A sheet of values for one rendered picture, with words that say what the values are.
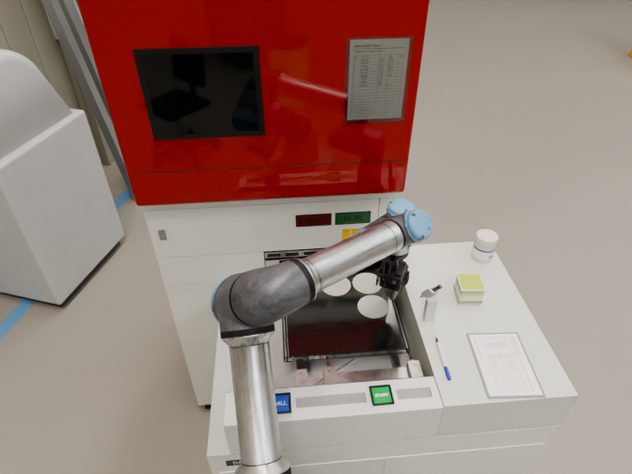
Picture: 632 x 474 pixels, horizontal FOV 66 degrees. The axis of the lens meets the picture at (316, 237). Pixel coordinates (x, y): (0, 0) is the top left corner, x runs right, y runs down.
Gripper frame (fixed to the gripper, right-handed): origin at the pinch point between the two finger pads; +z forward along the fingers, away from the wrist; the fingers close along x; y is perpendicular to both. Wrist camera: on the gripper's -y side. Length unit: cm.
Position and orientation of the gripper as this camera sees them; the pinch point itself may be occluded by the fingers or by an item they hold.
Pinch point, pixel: (391, 293)
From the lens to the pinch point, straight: 152.9
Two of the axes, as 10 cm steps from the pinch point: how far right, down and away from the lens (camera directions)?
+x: 9.1, 2.6, -3.2
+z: 0.1, 7.8, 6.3
